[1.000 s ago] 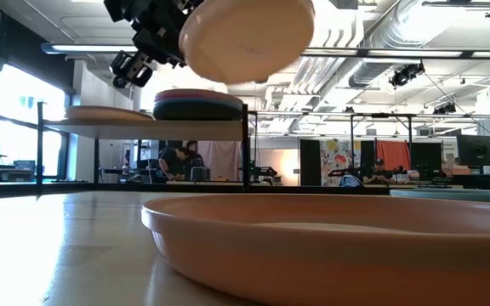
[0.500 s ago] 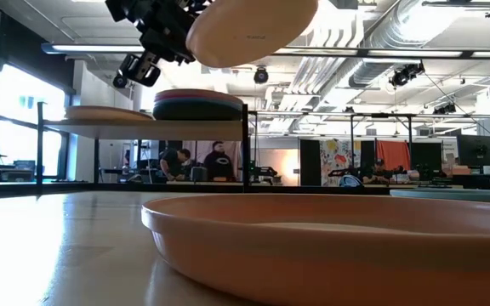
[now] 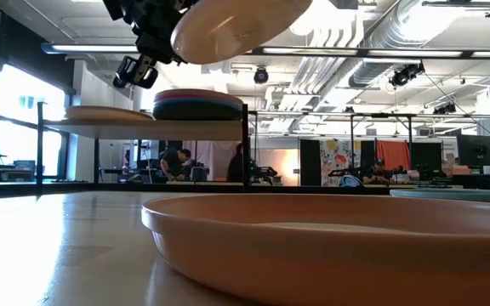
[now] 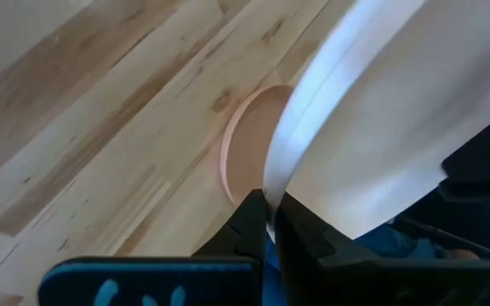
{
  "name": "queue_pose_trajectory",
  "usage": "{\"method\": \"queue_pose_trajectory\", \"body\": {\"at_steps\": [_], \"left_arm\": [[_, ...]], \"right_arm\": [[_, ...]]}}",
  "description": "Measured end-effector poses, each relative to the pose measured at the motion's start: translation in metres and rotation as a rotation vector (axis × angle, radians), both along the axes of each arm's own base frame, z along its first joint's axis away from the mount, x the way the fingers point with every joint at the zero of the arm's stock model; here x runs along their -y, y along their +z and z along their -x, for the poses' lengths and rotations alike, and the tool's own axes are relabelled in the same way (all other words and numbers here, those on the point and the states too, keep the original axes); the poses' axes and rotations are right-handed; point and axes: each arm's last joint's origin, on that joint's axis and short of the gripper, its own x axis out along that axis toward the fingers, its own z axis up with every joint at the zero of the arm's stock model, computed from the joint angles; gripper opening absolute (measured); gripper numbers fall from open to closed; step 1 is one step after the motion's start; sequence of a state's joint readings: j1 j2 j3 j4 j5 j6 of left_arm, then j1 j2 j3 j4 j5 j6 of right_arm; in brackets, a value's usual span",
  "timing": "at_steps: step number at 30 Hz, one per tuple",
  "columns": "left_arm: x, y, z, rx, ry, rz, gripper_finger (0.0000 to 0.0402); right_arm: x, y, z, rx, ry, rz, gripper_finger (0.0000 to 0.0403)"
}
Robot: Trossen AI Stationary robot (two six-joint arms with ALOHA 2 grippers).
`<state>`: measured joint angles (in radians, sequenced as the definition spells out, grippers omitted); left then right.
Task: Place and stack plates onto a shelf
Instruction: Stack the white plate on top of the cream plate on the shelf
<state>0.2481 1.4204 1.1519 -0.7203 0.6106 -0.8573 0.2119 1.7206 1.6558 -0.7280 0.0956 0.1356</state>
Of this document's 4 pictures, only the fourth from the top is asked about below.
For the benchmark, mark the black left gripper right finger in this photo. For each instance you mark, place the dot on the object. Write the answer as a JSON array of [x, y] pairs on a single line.
[[313, 263]]

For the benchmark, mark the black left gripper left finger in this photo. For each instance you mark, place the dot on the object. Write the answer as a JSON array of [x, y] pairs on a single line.
[[236, 242]]

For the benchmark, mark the pale beige plate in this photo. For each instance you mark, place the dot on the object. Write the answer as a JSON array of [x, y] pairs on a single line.
[[398, 106]]

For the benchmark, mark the orange plate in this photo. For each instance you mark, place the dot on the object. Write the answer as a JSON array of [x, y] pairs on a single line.
[[249, 149]]

